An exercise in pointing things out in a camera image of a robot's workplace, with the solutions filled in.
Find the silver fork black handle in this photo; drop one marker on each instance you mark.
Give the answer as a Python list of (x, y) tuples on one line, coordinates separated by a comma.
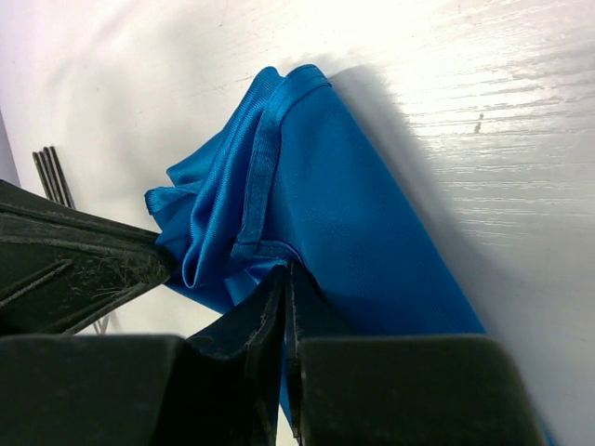
[(54, 166)]

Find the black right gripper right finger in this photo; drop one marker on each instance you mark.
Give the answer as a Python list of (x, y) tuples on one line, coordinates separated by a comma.
[(348, 389)]

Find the blue satin napkin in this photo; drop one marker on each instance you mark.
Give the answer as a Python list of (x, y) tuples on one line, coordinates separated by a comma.
[(292, 176)]

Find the silver knife black handle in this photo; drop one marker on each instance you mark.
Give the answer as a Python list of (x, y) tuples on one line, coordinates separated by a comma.
[(43, 171)]

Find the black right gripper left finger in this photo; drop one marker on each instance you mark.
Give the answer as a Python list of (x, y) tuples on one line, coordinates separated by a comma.
[(220, 386)]

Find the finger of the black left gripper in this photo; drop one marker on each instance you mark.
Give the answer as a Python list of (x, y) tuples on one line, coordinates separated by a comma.
[(63, 269)]

